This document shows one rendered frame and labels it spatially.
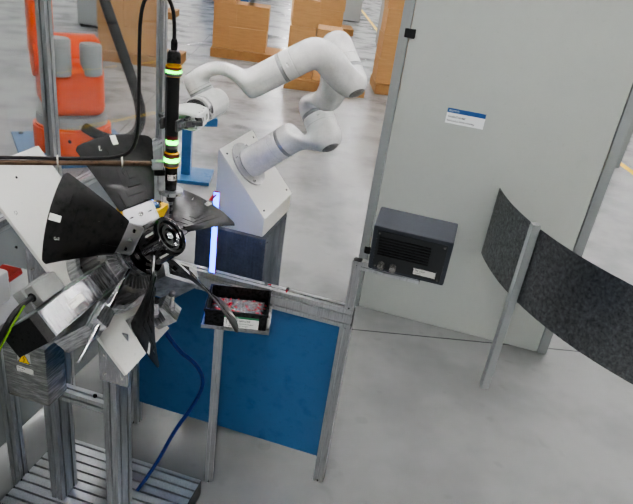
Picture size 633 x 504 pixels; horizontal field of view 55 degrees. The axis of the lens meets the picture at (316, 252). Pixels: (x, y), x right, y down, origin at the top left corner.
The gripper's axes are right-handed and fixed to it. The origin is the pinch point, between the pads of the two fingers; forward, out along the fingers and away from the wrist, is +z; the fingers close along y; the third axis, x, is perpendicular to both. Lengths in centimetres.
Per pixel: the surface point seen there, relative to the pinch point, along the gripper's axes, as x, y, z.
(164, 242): -29.9, -5.1, 13.1
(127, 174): -17.1, 12.6, 2.3
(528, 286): -85, -125, -126
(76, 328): -46, 6, 39
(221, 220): -35.2, -8.9, -18.8
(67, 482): -137, 31, 15
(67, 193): -12.2, 11.3, 31.8
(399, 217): -27, -64, -35
